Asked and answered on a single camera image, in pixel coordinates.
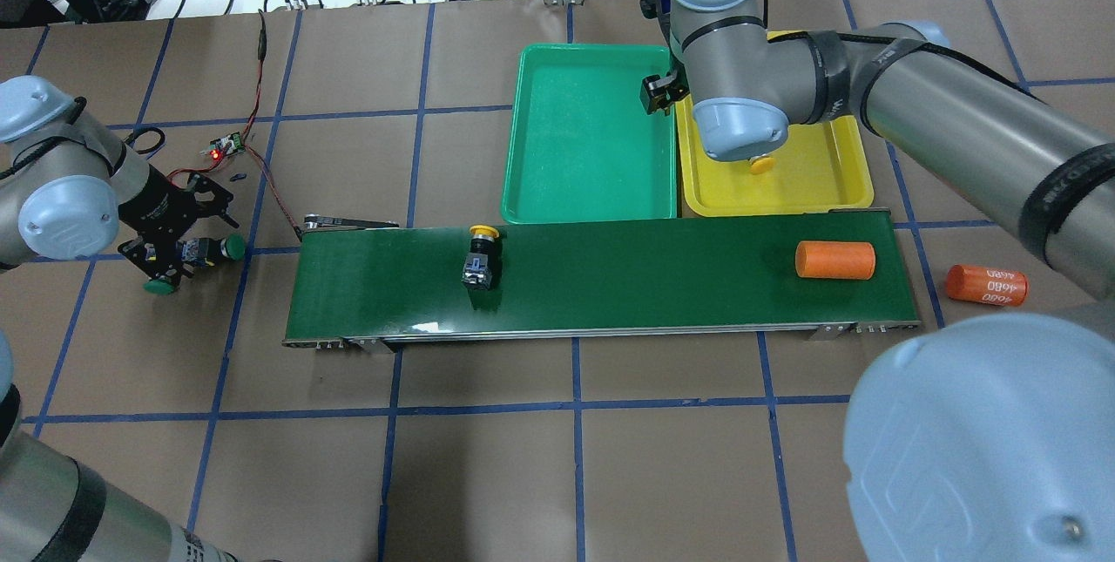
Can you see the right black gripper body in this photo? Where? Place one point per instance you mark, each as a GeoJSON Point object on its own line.
{"type": "Point", "coordinates": [655, 94]}

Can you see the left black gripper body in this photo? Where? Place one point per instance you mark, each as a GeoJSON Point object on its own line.
{"type": "Point", "coordinates": [148, 203]}

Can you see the plain orange cylinder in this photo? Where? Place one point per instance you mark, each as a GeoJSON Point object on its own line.
{"type": "Point", "coordinates": [835, 260]}

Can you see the yellow plastic tray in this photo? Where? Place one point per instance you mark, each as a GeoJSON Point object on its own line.
{"type": "Point", "coordinates": [820, 167]}

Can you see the green push button right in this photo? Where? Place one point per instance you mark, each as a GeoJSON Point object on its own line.
{"type": "Point", "coordinates": [209, 252]}

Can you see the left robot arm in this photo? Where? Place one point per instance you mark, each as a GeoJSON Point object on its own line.
{"type": "Point", "coordinates": [71, 183]}

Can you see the orange cylinder marked 4680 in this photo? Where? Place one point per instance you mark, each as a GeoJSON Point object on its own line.
{"type": "Point", "coordinates": [986, 285]}

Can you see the green push button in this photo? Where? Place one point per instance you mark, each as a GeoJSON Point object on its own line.
{"type": "Point", "coordinates": [209, 252]}
{"type": "Point", "coordinates": [163, 279]}

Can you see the green conveyor belt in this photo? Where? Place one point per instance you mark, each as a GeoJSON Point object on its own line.
{"type": "Point", "coordinates": [629, 277]}

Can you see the green plastic tray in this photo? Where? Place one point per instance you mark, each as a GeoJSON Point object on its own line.
{"type": "Point", "coordinates": [582, 148]}

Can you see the green push button left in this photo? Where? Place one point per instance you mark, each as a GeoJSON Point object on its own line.
{"type": "Point", "coordinates": [163, 279]}

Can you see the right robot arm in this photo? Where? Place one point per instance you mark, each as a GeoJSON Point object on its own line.
{"type": "Point", "coordinates": [991, 439]}

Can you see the yellow push button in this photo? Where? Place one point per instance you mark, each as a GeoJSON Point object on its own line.
{"type": "Point", "coordinates": [481, 262]}
{"type": "Point", "coordinates": [762, 164]}

